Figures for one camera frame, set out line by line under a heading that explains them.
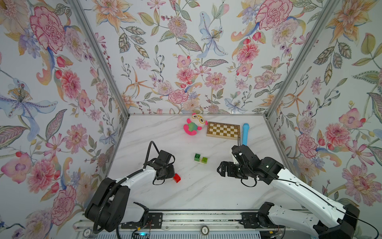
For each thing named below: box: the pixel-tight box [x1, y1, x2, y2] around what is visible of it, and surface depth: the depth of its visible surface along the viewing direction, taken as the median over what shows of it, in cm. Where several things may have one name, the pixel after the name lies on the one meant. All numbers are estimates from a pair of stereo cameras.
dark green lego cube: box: [193, 153, 201, 162], surface depth 94 cm
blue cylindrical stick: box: [242, 122, 250, 146], surface depth 112 cm
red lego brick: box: [173, 173, 182, 184], surface depth 88 cm
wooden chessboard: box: [206, 121, 241, 141], surface depth 109 cm
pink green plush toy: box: [183, 112, 209, 136], surface depth 111 cm
